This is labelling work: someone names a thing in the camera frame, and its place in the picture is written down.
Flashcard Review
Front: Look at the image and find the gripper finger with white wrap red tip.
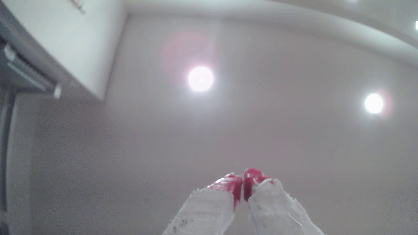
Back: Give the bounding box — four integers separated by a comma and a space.
162, 173, 243, 235
243, 168, 325, 235

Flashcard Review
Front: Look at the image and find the round ceiling light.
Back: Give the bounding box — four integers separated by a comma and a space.
188, 66, 215, 92
364, 93, 385, 115

